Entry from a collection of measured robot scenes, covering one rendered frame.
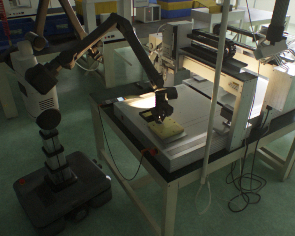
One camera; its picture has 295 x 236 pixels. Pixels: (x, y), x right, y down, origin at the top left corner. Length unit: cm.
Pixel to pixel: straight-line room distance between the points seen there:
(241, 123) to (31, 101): 124
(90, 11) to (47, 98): 209
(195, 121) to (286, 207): 121
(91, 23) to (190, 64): 213
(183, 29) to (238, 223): 152
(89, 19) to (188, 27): 207
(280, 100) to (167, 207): 92
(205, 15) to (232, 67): 255
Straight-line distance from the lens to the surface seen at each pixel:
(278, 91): 168
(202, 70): 163
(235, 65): 153
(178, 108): 181
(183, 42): 173
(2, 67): 343
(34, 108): 168
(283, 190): 265
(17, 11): 610
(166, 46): 169
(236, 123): 154
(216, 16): 401
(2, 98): 357
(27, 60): 156
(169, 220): 168
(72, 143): 297
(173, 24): 166
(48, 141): 187
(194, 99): 194
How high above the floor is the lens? 177
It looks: 33 degrees down
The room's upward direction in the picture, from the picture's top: straight up
